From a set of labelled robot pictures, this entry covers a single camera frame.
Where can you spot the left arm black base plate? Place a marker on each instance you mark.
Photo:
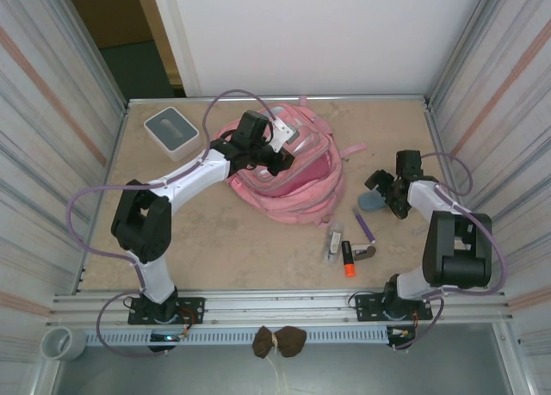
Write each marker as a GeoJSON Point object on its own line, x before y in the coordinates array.
{"type": "Point", "coordinates": [193, 309]}

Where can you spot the pink backpack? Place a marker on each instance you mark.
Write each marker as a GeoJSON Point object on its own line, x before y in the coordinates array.
{"type": "Point", "coordinates": [301, 197]}

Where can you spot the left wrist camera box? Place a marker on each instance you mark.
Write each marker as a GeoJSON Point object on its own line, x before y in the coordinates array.
{"type": "Point", "coordinates": [282, 130]}

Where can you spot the brown cloth bag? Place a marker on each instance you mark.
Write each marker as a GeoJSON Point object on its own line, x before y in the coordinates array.
{"type": "Point", "coordinates": [280, 341]}

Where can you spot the aluminium mounting rail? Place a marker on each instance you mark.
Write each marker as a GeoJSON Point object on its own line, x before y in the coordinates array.
{"type": "Point", "coordinates": [280, 304]}

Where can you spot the brown wooden door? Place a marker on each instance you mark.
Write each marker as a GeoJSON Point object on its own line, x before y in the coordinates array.
{"type": "Point", "coordinates": [107, 16]}

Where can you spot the blue pencil case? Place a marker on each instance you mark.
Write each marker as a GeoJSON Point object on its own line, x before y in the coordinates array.
{"type": "Point", "coordinates": [370, 203]}

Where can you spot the white tissue box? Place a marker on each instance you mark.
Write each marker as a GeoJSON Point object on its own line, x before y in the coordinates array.
{"type": "Point", "coordinates": [172, 130]}

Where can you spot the orange black highlighter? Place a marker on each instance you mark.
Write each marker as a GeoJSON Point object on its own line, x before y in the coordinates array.
{"type": "Point", "coordinates": [348, 259]}

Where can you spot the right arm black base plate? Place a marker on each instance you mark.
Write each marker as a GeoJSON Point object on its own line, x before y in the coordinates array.
{"type": "Point", "coordinates": [366, 305]}

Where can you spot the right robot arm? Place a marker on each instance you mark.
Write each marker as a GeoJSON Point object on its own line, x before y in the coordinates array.
{"type": "Point", "coordinates": [456, 257]}

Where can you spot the white cup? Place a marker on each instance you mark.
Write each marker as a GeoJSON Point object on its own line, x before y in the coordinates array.
{"type": "Point", "coordinates": [75, 347]}

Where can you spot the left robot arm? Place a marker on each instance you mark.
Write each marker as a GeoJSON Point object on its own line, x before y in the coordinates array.
{"type": "Point", "coordinates": [189, 177]}

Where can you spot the purple pen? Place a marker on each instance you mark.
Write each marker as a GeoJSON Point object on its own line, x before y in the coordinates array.
{"type": "Point", "coordinates": [365, 227]}

